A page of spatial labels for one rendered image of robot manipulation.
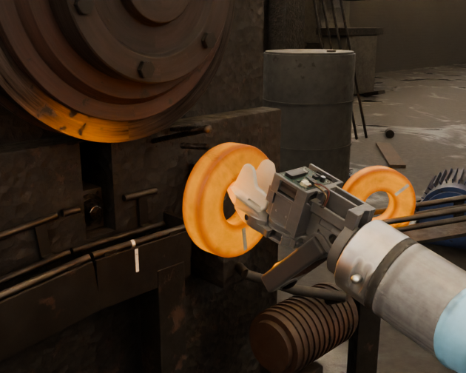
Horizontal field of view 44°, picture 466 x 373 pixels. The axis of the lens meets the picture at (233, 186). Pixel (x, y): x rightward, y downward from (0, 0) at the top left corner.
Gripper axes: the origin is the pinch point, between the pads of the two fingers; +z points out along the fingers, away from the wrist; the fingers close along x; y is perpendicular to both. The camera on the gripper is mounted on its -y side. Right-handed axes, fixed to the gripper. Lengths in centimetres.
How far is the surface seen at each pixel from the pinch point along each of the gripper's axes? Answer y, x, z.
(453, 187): -63, -198, 39
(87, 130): -0.1, 9.3, 21.5
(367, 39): -118, -702, 408
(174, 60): 12.0, -0.3, 16.3
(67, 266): -19.3, 14.0, 15.9
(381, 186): -10.0, -45.0, 0.8
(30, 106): 4.0, 17.7, 22.8
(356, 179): -9.5, -41.1, 4.5
